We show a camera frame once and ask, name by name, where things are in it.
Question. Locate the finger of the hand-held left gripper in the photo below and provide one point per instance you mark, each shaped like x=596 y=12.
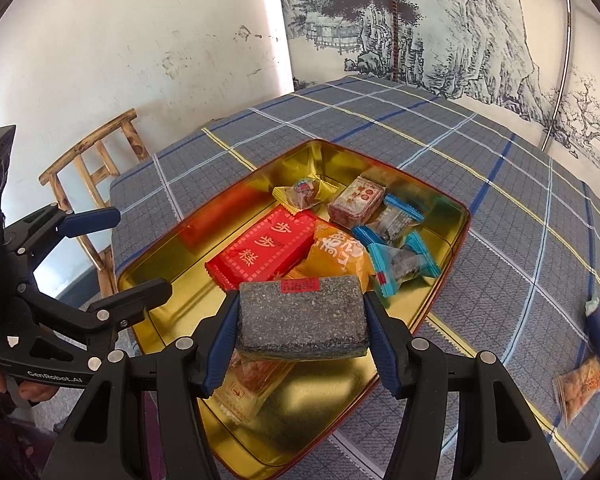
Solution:
x=140 y=295
x=90 y=220

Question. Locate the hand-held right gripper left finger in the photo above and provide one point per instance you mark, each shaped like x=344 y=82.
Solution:
x=220 y=345

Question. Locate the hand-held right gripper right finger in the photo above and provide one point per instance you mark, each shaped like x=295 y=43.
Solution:
x=380 y=340

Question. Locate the black sesame cake block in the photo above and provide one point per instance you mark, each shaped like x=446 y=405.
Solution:
x=300 y=320

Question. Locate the orange snack packet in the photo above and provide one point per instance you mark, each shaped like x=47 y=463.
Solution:
x=335 y=255

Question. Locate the red snack packet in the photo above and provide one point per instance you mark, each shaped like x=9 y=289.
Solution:
x=260 y=255

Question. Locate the red and gold tin box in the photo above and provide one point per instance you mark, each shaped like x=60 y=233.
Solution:
x=300 y=420

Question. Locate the blue candy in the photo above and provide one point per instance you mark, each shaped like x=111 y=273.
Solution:
x=405 y=265
x=392 y=222

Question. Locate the yellow snack packet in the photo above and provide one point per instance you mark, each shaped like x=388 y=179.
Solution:
x=305 y=192

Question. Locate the clear bag of orange snacks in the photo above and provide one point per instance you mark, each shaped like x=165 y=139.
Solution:
x=580 y=390

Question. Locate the person's left hand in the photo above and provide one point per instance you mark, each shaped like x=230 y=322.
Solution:
x=35 y=394

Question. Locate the clear red-print pastry packet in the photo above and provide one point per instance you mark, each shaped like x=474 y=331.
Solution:
x=250 y=390

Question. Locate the wooden chair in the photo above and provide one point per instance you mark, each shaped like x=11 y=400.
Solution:
x=132 y=135

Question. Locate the brown red boxed cake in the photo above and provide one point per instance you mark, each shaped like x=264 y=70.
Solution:
x=355 y=200

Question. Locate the grey plaid tablecloth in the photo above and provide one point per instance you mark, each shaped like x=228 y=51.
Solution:
x=505 y=260

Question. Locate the dark purple clothing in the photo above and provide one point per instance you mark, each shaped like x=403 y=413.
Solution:
x=5 y=450

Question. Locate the landscape painted folding screen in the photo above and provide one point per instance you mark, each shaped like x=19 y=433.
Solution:
x=455 y=25

